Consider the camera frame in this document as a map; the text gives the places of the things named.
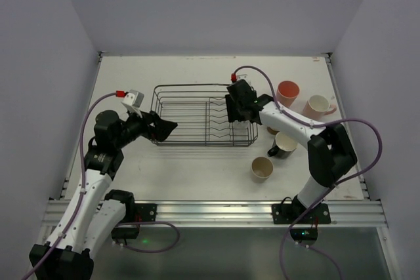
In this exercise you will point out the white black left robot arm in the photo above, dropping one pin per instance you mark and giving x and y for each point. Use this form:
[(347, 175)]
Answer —
[(94, 210)]

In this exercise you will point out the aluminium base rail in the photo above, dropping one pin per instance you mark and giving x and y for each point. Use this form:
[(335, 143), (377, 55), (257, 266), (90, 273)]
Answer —
[(258, 214)]

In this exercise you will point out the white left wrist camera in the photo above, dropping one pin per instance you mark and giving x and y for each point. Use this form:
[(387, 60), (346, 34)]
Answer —
[(132, 102)]

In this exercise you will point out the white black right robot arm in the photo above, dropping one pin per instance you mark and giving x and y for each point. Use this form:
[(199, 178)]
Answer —
[(330, 152)]

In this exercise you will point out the cream cup brown band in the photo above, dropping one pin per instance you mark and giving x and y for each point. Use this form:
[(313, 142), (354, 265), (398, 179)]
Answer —
[(272, 131)]

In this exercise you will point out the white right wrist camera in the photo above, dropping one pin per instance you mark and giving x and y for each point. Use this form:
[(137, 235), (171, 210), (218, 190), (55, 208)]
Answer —
[(244, 77)]

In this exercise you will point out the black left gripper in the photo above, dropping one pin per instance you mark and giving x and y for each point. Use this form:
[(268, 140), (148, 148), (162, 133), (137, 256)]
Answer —
[(151, 125)]

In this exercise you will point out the salmon pink plastic cup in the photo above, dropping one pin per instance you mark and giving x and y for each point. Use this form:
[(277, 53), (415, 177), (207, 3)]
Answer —
[(287, 92)]

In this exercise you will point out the grey wire dish rack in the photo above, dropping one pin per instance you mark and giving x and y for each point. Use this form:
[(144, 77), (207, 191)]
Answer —
[(201, 114)]

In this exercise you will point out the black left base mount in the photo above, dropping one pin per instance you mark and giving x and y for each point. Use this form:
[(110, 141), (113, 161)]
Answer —
[(142, 212)]

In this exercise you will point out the pink faceted mug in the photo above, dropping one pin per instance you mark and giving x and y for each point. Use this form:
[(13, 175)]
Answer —
[(318, 106)]

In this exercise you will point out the black mug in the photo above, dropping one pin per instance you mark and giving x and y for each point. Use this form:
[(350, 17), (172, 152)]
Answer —
[(283, 146)]

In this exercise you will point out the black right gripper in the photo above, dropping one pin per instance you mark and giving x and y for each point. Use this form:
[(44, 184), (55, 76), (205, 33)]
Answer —
[(234, 106)]

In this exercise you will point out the beige tall cup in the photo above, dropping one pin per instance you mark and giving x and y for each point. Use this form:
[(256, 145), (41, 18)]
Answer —
[(261, 169)]

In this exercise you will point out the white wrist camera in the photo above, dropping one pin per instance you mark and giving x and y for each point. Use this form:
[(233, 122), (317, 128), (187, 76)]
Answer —
[(244, 77), (132, 102)]

